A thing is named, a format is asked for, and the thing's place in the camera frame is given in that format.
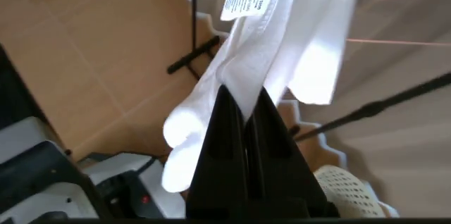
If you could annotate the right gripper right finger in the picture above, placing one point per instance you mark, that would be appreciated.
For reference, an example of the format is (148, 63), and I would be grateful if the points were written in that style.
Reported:
(282, 188)

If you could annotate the white garment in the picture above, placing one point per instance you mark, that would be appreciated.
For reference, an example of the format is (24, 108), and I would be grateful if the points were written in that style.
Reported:
(253, 41)

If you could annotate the black clothes rack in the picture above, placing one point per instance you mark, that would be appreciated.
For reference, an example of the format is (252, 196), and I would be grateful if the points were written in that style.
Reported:
(194, 55)

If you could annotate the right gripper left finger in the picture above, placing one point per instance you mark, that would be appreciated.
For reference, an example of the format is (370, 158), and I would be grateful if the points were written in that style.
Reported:
(218, 188)

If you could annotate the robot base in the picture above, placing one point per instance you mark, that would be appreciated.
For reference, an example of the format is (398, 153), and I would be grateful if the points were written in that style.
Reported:
(35, 146)

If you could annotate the white laundry basket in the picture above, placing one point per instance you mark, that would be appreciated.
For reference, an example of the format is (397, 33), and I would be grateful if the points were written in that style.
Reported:
(349, 192)

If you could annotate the beige curtain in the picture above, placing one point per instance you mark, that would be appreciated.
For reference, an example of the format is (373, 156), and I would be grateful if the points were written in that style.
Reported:
(387, 167)

